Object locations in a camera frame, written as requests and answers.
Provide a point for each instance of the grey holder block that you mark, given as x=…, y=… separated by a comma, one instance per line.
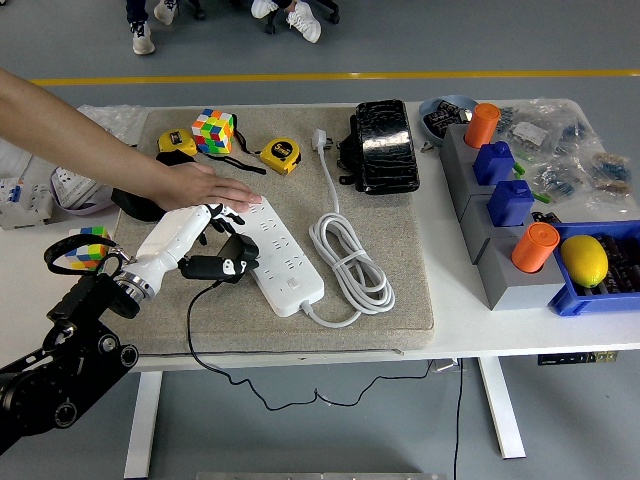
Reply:
x=520, y=295
x=452, y=165
x=475, y=225

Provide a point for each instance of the black cloth pouch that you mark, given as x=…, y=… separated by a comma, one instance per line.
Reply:
x=135, y=205

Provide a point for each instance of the person's white shoe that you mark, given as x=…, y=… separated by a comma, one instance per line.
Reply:
x=142, y=40
x=305, y=22
x=264, y=7
x=166, y=11

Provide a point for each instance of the large colourful puzzle cube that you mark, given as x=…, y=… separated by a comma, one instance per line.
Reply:
x=212, y=131

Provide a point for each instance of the small yellow tape measure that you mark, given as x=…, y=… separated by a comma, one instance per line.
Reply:
x=175, y=140

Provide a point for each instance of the black table control panel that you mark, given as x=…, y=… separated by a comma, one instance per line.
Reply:
x=575, y=358

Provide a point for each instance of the clear bag with white label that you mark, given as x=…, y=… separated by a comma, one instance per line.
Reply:
x=530, y=132

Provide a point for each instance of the small green connector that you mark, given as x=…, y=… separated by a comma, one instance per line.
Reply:
x=521, y=167
x=542, y=197

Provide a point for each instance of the dark capacitors pile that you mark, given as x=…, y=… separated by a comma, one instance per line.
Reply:
x=622, y=265

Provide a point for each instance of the clear bag of resistors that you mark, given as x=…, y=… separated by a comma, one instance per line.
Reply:
x=590, y=180

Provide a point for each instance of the black electronic modules pile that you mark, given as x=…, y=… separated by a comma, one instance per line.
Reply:
x=440, y=120

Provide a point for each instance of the blue storage bin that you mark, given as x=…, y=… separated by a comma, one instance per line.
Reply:
x=575, y=302

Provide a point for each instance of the grey-brown mat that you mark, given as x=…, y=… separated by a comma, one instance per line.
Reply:
x=400, y=250

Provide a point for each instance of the small metal clip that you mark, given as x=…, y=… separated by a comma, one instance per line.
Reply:
x=427, y=146

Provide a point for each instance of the orange cylinder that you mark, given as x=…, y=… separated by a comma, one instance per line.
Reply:
x=532, y=247
x=482, y=125

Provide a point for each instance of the metal table bracket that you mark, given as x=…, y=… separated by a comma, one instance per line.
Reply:
x=445, y=366

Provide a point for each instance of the small colourful puzzle cube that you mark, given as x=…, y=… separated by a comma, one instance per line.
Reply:
x=95, y=235

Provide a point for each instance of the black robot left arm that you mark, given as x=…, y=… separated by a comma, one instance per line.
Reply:
x=75, y=360

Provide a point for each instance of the white power strip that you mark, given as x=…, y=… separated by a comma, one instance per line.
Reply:
x=295, y=280

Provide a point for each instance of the person's hand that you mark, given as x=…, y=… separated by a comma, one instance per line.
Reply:
x=205, y=187

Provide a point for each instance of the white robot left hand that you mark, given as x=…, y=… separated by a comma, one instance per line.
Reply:
x=170, y=235

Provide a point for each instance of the yellow tape measure 5m print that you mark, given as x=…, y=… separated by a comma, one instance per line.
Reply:
x=280, y=152

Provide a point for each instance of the person's forearm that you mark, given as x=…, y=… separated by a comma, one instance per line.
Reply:
x=75, y=130

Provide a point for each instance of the glossy black case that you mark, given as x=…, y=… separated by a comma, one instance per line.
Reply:
x=387, y=145

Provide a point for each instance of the small black electronic part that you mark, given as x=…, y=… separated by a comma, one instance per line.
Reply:
x=545, y=217

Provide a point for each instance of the black power adapter plug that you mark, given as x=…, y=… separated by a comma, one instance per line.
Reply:
x=240, y=247

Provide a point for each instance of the person's leg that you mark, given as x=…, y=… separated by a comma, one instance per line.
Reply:
x=136, y=10

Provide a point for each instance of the large white socket panel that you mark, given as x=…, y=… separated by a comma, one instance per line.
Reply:
x=70, y=187

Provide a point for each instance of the blue bowl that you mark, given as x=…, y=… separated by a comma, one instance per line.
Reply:
x=460, y=100

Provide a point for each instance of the white table leg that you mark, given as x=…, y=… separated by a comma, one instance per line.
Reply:
x=142, y=425
x=502, y=410

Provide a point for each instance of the blue block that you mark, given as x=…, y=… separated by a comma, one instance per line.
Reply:
x=492, y=162
x=510, y=202

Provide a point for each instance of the white circuit breaker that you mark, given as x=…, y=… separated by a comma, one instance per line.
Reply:
x=25, y=205

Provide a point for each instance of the yellow lemon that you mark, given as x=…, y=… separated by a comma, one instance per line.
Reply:
x=585, y=260

